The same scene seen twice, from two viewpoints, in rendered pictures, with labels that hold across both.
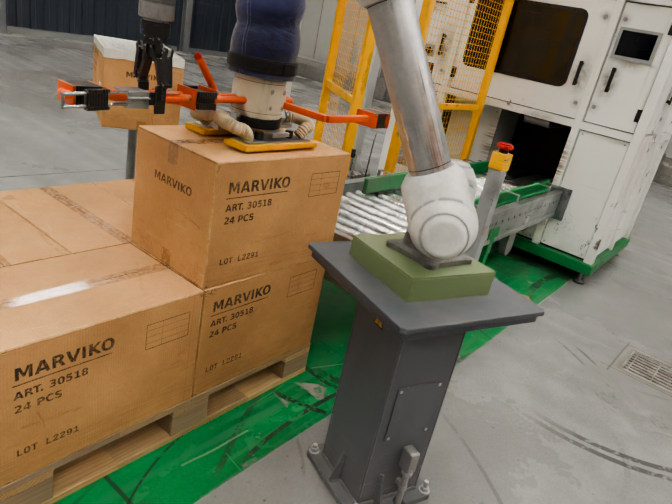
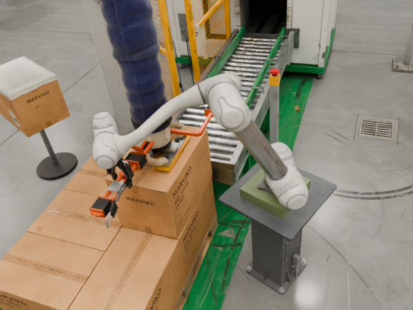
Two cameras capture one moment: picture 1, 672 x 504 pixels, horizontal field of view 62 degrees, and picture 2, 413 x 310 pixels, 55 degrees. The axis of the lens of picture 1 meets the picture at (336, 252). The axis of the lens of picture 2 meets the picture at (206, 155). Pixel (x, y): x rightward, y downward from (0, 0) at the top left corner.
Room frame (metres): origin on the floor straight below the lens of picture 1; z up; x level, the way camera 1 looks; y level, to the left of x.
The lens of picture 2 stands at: (-0.05, 0.41, 2.42)
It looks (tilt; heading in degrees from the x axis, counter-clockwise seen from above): 39 degrees down; 350
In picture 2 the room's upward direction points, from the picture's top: 7 degrees counter-clockwise
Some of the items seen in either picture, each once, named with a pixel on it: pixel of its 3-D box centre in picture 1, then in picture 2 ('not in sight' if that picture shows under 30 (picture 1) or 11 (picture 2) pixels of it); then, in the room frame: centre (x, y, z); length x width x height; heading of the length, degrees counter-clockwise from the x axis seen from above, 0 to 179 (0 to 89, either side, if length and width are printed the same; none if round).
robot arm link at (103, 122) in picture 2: not in sight; (105, 130); (1.51, 0.58, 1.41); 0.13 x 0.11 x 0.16; 175
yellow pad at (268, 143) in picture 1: (273, 138); (173, 149); (1.81, 0.28, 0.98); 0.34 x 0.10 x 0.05; 146
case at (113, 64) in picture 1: (135, 83); (25, 95); (3.24, 1.33, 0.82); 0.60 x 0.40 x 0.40; 30
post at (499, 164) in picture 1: (469, 261); (273, 130); (2.36, -0.59, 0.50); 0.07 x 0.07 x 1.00; 56
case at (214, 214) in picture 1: (243, 196); (164, 176); (1.86, 0.36, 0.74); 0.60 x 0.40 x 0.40; 144
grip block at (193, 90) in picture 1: (196, 97); (135, 160); (1.66, 0.49, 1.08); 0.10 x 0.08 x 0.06; 56
